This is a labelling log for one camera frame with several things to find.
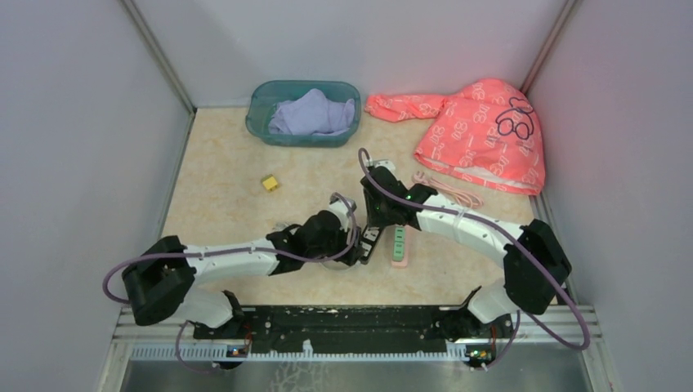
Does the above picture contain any yellow charger plug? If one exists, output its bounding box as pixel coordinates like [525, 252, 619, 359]
[261, 175, 279, 192]

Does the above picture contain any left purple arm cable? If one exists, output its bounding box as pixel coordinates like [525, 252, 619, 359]
[102, 192, 360, 305]

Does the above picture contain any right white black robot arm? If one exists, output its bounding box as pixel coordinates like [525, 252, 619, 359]
[360, 167, 571, 336]

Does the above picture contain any teal plastic basin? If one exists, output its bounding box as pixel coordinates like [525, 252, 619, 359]
[246, 80, 362, 148]

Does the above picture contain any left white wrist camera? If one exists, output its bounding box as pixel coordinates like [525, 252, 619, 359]
[328, 193, 356, 221]

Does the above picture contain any lavender cloth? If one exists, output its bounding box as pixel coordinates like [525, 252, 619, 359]
[268, 88, 355, 136]

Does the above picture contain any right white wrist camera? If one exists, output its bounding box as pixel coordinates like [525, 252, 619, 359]
[365, 159, 396, 173]

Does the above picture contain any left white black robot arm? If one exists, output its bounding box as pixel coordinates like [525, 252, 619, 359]
[121, 210, 360, 338]

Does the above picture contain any pink power strip cable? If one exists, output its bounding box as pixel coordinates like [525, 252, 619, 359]
[412, 171, 485, 211]

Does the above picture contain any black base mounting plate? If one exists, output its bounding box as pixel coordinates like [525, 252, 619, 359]
[194, 305, 512, 354]

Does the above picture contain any pink power strip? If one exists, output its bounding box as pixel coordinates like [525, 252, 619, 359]
[391, 226, 413, 268]

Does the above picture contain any black power strip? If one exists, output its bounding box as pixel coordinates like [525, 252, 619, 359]
[359, 226, 383, 265]

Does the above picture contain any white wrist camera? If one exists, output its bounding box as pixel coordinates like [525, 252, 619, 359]
[365, 159, 396, 173]
[328, 193, 356, 221]

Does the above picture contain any coral patterned jacket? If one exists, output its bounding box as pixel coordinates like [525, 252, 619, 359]
[364, 78, 546, 196]

